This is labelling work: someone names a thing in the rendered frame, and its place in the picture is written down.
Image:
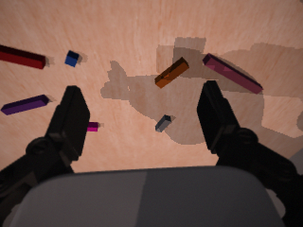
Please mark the purple rod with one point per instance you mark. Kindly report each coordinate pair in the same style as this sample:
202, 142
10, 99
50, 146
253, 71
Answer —
25, 104

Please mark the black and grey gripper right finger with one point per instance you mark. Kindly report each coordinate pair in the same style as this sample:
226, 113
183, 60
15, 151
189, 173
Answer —
239, 147

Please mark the pink rod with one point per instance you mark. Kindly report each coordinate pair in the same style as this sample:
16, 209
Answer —
231, 73

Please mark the orange rod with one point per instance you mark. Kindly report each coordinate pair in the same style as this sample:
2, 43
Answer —
171, 73

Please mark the small blue cube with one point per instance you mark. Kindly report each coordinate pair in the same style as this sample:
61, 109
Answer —
71, 58

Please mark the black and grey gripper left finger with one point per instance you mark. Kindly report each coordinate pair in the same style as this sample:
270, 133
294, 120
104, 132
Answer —
47, 156

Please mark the magenta rod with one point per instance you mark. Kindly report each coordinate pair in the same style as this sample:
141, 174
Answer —
92, 126

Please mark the dark red rod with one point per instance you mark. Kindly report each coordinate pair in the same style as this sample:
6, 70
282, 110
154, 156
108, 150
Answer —
21, 57

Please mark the grey rod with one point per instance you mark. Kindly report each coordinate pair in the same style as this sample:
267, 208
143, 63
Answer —
162, 124

